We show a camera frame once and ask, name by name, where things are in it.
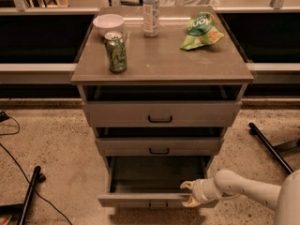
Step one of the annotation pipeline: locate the grey bottom drawer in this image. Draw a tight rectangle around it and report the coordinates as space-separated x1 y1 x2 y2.
98 156 212 210

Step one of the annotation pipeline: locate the black floor cable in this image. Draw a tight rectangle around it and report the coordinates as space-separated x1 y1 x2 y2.
0 110 73 225

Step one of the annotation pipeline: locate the black base leg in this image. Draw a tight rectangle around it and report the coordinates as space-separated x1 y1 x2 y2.
0 166 43 225
248 122 300 174

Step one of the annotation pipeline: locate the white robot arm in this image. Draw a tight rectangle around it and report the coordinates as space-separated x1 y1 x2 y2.
180 170 300 225

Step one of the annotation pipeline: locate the grey drawer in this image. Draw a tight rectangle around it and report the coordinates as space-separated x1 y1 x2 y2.
82 85 241 128
96 127 224 157
98 156 212 210

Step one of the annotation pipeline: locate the clear plastic water bottle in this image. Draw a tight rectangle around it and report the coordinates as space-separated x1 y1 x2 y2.
142 0 159 37

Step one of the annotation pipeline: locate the green soda can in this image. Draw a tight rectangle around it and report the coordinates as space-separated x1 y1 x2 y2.
104 31 127 73

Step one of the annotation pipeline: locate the green chip bag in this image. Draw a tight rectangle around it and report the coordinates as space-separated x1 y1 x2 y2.
180 12 224 51

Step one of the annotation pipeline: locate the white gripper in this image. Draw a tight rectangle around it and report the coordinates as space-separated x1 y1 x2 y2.
180 178 223 208

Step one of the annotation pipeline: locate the black left base leg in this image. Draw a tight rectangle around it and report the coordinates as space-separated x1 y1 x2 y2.
0 166 43 225

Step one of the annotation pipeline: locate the white bowl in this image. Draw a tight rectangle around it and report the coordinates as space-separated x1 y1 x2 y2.
93 14 125 37

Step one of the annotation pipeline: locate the grey top drawer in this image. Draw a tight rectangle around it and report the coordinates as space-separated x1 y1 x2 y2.
82 85 241 128

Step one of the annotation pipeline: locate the grey middle drawer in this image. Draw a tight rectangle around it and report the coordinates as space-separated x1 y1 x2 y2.
96 127 224 157

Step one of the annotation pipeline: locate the black right base leg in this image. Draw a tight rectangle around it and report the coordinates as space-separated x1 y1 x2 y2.
248 122 300 174

